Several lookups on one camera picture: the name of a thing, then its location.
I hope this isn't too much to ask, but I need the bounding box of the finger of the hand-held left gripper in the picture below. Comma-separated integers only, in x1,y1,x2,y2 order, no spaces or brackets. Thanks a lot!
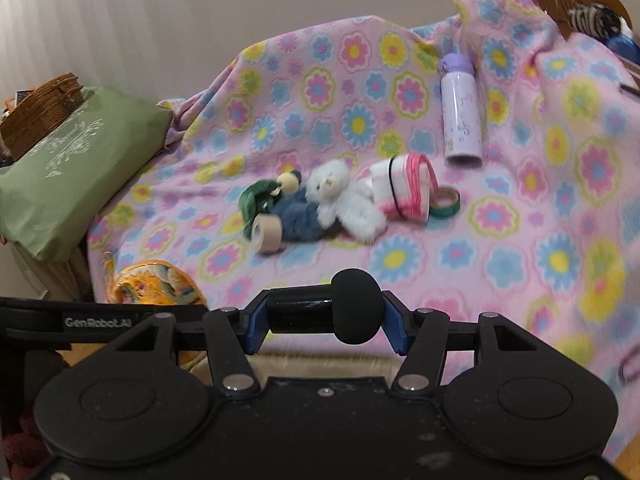
172,303,209,324

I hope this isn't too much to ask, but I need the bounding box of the pink floral fleece blanket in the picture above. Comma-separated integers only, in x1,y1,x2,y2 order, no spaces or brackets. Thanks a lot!
85,0,640,403

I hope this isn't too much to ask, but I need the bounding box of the green plush toy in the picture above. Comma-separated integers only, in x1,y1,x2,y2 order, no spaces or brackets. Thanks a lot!
238,180,281,227

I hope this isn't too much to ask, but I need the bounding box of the brown wicker basket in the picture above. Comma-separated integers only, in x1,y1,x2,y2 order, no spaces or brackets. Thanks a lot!
0,72,86,162

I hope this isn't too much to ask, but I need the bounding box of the black foam-tipped microphone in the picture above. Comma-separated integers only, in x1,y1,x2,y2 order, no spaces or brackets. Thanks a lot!
267,268,384,345

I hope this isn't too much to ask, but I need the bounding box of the purple white water bottle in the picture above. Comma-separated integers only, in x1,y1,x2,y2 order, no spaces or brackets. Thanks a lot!
438,52,484,167

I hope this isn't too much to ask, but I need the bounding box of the green tape roll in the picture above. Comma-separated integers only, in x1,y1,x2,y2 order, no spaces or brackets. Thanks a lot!
429,187,462,220

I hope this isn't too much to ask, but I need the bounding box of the white teddy bear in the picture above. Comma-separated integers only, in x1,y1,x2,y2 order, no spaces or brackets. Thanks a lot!
304,159,389,244

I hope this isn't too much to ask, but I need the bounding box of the beige tape roll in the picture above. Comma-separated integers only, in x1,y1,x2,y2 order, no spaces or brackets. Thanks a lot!
249,212,284,255

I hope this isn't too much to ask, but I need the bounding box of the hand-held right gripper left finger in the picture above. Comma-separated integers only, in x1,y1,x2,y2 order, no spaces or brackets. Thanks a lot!
107,290,272,399

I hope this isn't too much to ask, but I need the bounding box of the blue fluffy plush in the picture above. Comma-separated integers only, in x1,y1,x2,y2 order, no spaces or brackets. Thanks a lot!
272,187,346,242

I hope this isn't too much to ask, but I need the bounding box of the zebra striped item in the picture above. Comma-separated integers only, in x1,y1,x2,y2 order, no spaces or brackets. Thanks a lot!
567,3,621,37

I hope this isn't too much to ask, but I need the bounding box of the orange patterned pouch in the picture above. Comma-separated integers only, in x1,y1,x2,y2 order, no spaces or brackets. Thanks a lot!
110,259,207,367

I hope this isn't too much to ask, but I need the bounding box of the black hair tie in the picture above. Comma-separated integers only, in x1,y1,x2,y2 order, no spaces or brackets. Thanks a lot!
387,157,407,219

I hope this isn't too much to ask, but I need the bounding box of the maroon fuzzy cloth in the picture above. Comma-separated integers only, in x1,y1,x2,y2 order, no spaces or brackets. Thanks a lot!
0,350,66,480

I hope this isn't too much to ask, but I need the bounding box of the blue round item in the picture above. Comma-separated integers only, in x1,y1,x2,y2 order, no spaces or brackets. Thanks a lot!
607,32,640,67

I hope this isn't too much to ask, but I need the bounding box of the pink white towel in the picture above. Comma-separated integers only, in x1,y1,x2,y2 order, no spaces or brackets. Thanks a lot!
380,154,439,224

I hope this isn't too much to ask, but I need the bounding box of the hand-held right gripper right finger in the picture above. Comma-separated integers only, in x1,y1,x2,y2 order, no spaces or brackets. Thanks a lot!
380,291,544,397

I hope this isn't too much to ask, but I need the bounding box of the woven seagrass basket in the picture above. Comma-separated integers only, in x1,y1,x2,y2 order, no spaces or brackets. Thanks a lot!
192,345,407,386

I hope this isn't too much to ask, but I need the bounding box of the green printed pillow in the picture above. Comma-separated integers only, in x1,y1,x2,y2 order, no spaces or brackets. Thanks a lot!
0,85,174,262

